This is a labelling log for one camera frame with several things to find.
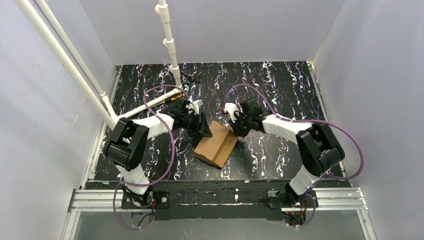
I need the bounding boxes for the brown cardboard box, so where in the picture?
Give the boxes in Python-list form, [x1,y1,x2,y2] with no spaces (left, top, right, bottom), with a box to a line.
[194,121,239,169]

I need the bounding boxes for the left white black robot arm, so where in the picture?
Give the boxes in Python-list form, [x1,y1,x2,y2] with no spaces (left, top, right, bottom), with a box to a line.
[104,98,213,196]

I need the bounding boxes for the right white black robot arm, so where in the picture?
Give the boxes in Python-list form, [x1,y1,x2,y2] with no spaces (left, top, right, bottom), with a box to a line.
[222,100,345,204]

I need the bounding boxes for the black pliers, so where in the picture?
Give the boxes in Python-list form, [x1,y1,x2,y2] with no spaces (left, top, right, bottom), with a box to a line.
[181,73,201,85]

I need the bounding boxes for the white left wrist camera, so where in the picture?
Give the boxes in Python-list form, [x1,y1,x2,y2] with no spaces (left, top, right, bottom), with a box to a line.
[187,100,203,115]

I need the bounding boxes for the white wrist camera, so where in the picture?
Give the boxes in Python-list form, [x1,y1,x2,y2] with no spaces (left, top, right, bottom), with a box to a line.
[222,102,241,122]
[187,100,203,115]

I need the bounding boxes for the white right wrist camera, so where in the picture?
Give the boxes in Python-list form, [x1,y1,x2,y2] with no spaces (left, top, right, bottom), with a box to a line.
[222,102,241,122]

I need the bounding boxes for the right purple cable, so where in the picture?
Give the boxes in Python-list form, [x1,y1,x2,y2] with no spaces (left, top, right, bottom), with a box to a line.
[222,83,365,229]

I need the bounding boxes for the purple cable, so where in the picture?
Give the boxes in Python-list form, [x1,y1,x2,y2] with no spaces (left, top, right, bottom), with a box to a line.
[112,84,191,231]
[222,83,365,229]

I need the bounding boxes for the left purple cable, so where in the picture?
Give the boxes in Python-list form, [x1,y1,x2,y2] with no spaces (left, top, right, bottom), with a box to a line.
[112,84,191,231]

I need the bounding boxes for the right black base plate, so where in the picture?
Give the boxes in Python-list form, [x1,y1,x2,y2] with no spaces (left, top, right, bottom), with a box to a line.
[260,190,319,210]

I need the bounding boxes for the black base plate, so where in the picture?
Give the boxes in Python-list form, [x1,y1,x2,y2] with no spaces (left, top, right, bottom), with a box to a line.
[121,190,170,210]
[260,190,319,210]

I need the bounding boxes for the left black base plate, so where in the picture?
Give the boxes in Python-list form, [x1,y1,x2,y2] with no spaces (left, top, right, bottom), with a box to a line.
[121,190,170,210]

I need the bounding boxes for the white PVC pipe frame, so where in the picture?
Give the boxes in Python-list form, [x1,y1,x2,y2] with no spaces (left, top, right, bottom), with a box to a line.
[14,0,185,132]

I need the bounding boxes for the aluminium rail frame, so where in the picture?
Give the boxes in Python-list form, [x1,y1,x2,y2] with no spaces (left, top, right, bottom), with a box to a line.
[62,61,370,240]

